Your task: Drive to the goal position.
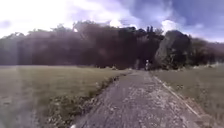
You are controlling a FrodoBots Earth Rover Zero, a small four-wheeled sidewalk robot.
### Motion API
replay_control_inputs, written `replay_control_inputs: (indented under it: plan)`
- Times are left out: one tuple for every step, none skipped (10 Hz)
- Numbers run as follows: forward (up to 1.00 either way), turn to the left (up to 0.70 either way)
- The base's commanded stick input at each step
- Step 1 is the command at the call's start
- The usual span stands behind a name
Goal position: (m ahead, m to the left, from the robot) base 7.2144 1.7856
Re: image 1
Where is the grey gravelly asphalt path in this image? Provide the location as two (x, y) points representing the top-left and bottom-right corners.
(69, 69), (215, 128)

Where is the dark wood of trees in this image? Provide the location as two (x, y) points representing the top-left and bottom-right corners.
(0, 20), (224, 71)

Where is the mown grass field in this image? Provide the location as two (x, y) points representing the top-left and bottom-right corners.
(149, 64), (224, 128)
(0, 64), (133, 128)

